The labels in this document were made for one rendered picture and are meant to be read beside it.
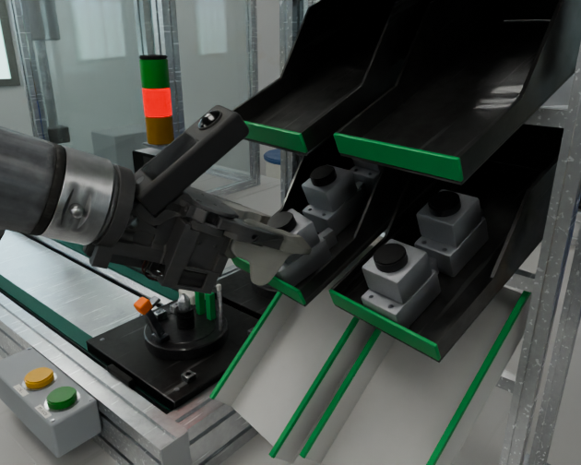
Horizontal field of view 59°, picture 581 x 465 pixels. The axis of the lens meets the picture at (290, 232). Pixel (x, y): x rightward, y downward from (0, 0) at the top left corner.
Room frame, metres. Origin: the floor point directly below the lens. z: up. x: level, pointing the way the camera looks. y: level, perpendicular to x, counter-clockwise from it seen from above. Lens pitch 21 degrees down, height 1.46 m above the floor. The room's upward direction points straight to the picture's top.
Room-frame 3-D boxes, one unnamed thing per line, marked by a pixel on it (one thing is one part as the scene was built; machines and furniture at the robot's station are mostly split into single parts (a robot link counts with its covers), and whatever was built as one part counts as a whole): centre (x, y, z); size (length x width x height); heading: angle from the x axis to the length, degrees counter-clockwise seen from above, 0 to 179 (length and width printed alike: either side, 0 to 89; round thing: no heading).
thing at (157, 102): (0.97, 0.24, 1.34); 0.05 x 0.05 x 0.05
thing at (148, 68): (0.97, 0.24, 1.39); 0.05 x 0.05 x 0.05
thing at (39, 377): (0.64, 0.38, 0.96); 0.04 x 0.04 x 0.02
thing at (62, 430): (0.64, 0.38, 0.93); 0.21 x 0.07 x 0.06; 50
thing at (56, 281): (0.97, 0.39, 0.91); 0.84 x 0.28 x 0.10; 50
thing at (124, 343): (0.75, 0.18, 0.96); 0.24 x 0.24 x 0.02; 50
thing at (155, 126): (0.97, 0.24, 1.29); 0.05 x 0.05 x 0.05
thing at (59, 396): (0.60, 0.33, 0.96); 0.04 x 0.04 x 0.02
